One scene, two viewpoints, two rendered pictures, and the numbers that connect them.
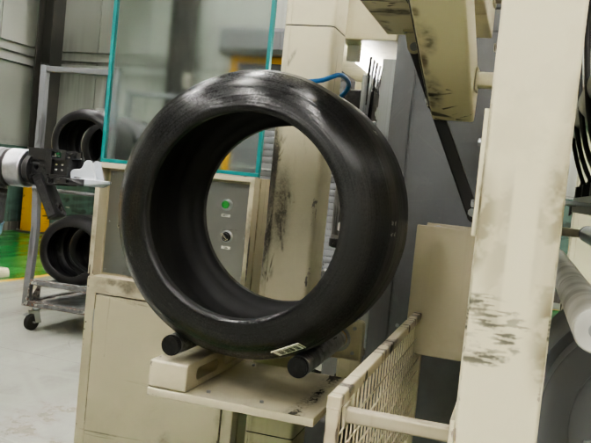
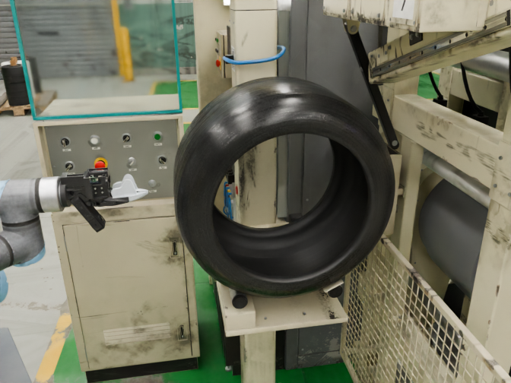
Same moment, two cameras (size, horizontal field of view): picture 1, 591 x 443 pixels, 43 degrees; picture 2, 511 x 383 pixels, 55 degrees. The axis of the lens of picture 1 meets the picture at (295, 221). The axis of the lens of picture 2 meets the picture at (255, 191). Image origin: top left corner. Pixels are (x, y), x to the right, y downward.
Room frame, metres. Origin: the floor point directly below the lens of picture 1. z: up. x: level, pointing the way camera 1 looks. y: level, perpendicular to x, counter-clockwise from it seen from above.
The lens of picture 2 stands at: (0.53, 0.69, 1.73)
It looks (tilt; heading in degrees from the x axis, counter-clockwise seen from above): 23 degrees down; 334
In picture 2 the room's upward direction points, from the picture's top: 1 degrees counter-clockwise
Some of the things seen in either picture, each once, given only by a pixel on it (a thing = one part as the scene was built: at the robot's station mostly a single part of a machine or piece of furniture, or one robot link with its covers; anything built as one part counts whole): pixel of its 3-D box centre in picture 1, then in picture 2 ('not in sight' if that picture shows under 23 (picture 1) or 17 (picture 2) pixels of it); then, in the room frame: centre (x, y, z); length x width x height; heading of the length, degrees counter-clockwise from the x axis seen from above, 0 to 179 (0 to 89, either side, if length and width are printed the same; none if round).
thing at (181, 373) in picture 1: (201, 359); (233, 286); (1.75, 0.18, 0.84); 0.36 x 0.09 x 0.06; 163
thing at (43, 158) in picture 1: (53, 168); (87, 188); (1.77, 0.57, 1.24); 0.12 x 0.08 x 0.09; 73
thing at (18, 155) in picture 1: (24, 168); (54, 194); (1.79, 0.65, 1.24); 0.10 x 0.05 x 0.09; 163
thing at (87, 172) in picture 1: (89, 173); (128, 189); (1.72, 0.48, 1.24); 0.09 x 0.03 x 0.06; 73
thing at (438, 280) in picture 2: not in sight; (438, 254); (1.86, -0.85, 0.61); 0.33 x 0.06 x 0.86; 73
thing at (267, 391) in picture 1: (257, 385); (275, 291); (1.71, 0.05, 0.80); 0.37 x 0.36 x 0.02; 73
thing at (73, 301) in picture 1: (113, 202); not in sight; (5.98, 1.44, 0.96); 1.36 x 0.71 x 1.92; 160
